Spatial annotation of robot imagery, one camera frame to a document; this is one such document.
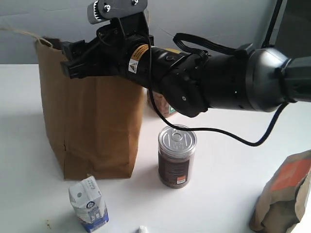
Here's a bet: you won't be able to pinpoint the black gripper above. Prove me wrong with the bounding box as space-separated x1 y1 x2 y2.
61 12 155 85

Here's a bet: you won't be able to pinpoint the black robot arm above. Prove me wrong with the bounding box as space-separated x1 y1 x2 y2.
61 13 311 117

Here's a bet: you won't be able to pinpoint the brown paper bag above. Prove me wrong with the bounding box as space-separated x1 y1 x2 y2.
34 40 144 180

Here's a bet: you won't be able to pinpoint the brown pouch orange label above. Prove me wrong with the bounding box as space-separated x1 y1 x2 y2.
249 150 311 233

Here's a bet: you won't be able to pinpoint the almond jar gold lid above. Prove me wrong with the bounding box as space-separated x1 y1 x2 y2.
147 49 181 118

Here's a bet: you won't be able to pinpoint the clear can dark contents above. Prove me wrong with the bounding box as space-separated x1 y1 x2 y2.
158 126 197 189

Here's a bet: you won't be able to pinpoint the black tripod pole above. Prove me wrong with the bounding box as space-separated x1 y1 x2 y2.
261 0 283 49

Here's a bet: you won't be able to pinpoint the small white blue carton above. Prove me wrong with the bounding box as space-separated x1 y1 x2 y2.
69 176 109 233

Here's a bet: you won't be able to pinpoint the small white object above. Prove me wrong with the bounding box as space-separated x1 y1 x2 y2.
138 225 149 233

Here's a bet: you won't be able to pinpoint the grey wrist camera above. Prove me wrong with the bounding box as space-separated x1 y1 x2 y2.
87 0 148 25

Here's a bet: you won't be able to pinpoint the black cable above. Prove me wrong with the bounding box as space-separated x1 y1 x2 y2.
145 36 290 147

